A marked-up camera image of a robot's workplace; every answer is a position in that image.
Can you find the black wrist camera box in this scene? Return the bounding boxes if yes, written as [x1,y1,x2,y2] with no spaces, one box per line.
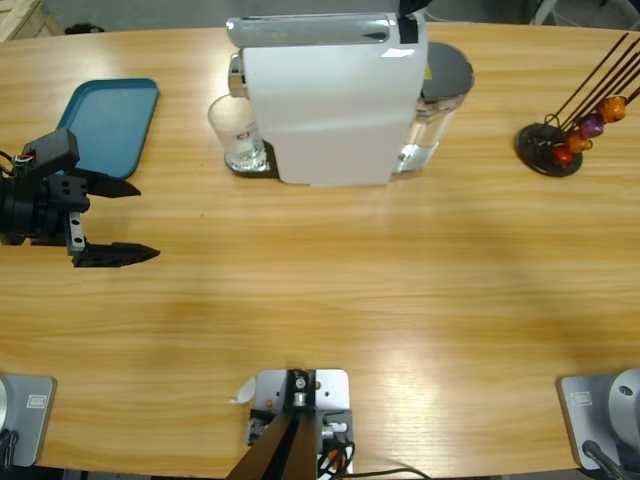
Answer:
[22,128,81,176]

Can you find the purple coffee capsule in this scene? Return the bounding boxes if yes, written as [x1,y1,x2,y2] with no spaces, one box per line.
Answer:
[578,112,607,139]

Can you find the clear water tank dark lid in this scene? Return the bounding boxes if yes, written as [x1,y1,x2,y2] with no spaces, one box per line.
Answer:
[389,42,475,181]

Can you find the white chair frame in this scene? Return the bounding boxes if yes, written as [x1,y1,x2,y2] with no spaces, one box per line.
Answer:
[529,0,566,25]

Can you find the orange cable bundle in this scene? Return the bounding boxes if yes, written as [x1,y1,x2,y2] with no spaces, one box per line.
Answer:
[319,442,356,474]

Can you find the coloured camera wire bundle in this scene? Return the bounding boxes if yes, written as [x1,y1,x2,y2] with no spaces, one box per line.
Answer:
[0,149,36,179]

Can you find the black capsule holder stand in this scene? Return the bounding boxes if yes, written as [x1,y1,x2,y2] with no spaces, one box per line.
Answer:
[514,32,640,178]

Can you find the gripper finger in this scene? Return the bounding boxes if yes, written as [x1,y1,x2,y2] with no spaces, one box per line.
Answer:
[398,0,432,20]

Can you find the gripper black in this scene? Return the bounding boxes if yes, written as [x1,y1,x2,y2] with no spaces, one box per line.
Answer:
[0,169,161,269]

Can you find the white capsule coffee machine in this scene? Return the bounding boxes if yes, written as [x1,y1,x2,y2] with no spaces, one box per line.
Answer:
[224,12,430,190]

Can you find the orange coffee capsule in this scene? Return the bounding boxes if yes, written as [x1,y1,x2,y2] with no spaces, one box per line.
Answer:
[566,129,594,154]
[597,95,627,123]

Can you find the metal drip tray grille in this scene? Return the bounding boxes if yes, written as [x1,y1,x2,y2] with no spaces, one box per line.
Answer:
[224,144,274,174]

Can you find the white tape piece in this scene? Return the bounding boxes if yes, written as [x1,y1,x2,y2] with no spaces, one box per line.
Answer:
[228,375,259,405]

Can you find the teal plastic tray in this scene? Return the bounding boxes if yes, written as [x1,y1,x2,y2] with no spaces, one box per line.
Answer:
[54,77,161,180]

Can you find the clear glass cup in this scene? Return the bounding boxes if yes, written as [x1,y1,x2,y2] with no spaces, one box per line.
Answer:
[207,93,271,174]

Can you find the black base power cable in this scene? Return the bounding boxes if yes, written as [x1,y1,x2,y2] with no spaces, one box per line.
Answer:
[0,429,21,469]
[582,439,626,480]

